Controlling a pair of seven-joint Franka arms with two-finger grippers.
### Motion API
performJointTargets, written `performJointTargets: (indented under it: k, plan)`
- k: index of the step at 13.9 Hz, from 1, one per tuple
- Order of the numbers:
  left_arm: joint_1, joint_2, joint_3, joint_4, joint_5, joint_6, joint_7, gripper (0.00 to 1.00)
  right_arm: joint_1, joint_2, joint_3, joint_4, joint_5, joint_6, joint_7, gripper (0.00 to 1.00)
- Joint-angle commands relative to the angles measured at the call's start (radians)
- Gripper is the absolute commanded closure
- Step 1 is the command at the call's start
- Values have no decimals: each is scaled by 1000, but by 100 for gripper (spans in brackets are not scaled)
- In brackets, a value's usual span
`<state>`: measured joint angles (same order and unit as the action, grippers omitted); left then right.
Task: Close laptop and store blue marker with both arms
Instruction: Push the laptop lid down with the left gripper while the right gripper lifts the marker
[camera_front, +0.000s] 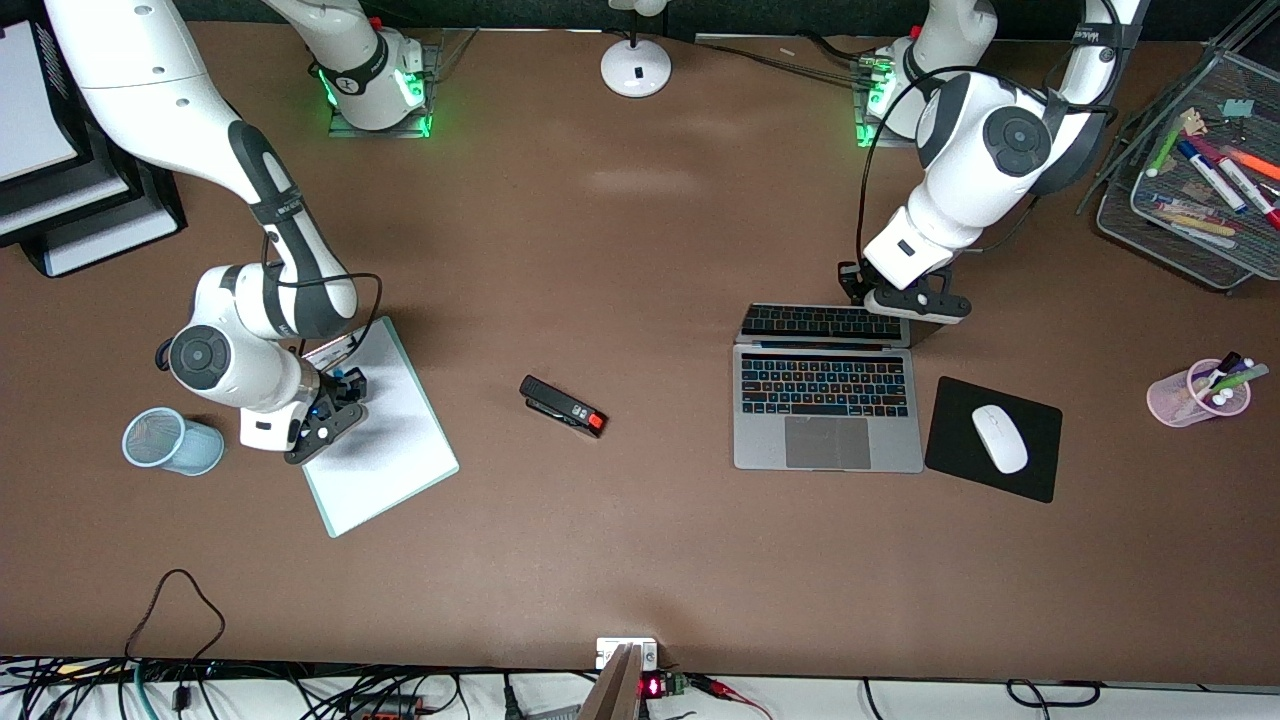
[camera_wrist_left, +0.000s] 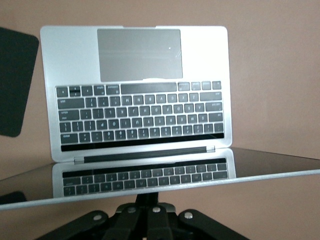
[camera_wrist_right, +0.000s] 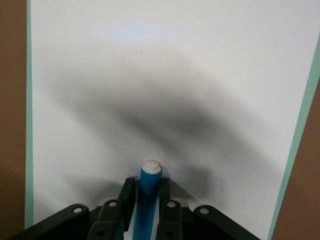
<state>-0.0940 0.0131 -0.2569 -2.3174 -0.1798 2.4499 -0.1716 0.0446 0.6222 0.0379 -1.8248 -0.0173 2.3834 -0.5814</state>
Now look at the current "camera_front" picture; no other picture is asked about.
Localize silver laptop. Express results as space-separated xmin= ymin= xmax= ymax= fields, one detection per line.
xmin=733 ymin=303 xmax=925 ymax=474

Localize green marker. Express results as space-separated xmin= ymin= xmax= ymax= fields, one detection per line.
xmin=1146 ymin=113 xmax=1193 ymax=179

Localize dark blue marker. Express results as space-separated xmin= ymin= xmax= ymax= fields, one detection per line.
xmin=1176 ymin=140 xmax=1223 ymax=191

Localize white barrel blue marker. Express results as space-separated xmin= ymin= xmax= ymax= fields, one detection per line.
xmin=1215 ymin=158 xmax=1251 ymax=214

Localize white barrel red marker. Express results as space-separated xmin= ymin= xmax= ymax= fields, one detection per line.
xmin=1235 ymin=165 xmax=1280 ymax=231

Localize green clipboard with paper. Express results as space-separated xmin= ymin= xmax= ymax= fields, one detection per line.
xmin=300 ymin=322 xmax=453 ymax=533

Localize light blue mesh pen cup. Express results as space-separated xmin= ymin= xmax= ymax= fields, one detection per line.
xmin=122 ymin=406 xmax=226 ymax=477

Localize black mouse pad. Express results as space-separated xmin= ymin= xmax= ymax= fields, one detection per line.
xmin=924 ymin=376 xmax=1064 ymax=504

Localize white computer mouse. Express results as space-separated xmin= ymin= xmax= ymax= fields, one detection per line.
xmin=971 ymin=404 xmax=1030 ymax=475

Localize black stapler red tip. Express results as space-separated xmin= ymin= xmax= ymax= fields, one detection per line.
xmin=519 ymin=375 xmax=609 ymax=439

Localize black stacked paper tray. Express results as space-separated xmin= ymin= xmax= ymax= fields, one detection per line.
xmin=0 ymin=20 xmax=189 ymax=279

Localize pink mesh pen cup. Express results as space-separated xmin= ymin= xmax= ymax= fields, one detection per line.
xmin=1147 ymin=358 xmax=1253 ymax=429

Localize yellow pencil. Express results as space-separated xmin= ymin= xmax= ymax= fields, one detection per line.
xmin=1150 ymin=205 xmax=1241 ymax=241

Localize black hub orange ports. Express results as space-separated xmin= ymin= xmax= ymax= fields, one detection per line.
xmin=345 ymin=693 xmax=426 ymax=720

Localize white round lamp base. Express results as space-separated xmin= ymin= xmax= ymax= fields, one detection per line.
xmin=600 ymin=0 xmax=673 ymax=99

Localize orange highlighter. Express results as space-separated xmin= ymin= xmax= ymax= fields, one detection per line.
xmin=1215 ymin=145 xmax=1280 ymax=183

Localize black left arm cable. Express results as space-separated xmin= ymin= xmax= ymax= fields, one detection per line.
xmin=855 ymin=0 xmax=1126 ymax=266

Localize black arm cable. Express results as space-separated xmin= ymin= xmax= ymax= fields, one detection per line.
xmin=262 ymin=235 xmax=384 ymax=346
xmin=855 ymin=0 xmax=1126 ymax=266

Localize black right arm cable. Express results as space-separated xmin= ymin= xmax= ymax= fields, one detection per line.
xmin=262 ymin=235 xmax=384 ymax=346

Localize thin black looped cable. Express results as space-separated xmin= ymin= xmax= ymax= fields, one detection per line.
xmin=125 ymin=568 xmax=227 ymax=666

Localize white mounting bracket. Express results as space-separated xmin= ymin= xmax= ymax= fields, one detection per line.
xmin=596 ymin=637 xmax=659 ymax=671

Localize black wire mesh desk tray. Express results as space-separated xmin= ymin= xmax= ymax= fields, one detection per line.
xmin=1078 ymin=15 xmax=1280 ymax=293

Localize aluminium profile post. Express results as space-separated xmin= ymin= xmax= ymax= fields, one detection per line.
xmin=577 ymin=643 xmax=641 ymax=720

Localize red wire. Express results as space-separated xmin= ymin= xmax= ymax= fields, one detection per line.
xmin=690 ymin=675 xmax=773 ymax=720

